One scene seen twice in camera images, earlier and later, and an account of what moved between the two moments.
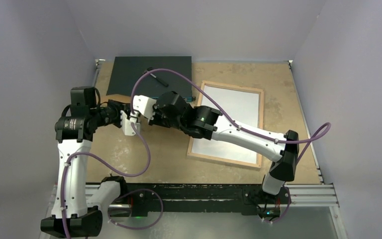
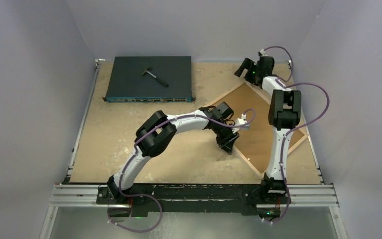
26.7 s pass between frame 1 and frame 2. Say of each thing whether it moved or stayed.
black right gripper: moved
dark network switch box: stayed
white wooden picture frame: moved
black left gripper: moved
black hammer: stayed
